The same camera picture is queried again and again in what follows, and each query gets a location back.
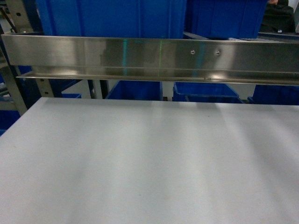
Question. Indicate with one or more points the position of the blue bin below left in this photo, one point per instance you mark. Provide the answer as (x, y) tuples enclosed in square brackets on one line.
[(136, 90)]

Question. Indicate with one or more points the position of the blue bin below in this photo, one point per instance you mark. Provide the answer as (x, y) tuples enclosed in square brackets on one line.
[(136, 90), (275, 95), (204, 92)]

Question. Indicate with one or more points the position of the blue bin below centre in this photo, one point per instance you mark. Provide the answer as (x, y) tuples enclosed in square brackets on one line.
[(204, 92)]

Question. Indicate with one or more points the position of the large blue bin left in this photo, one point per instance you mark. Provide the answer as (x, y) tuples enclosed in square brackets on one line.
[(113, 18)]

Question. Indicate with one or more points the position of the blue plastic bin centre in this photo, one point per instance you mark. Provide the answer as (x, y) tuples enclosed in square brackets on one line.
[(224, 18)]

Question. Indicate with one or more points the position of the blue bin below right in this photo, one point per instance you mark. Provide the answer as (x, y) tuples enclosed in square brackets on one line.
[(275, 95)]

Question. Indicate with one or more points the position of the seated person in dark coat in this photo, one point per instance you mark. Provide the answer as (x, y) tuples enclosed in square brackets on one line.
[(278, 17)]

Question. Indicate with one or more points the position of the stainless steel shelf rail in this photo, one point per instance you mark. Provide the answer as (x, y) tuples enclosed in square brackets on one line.
[(178, 60)]

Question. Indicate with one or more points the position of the metal shelf upright post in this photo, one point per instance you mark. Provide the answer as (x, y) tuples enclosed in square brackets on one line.
[(15, 89)]

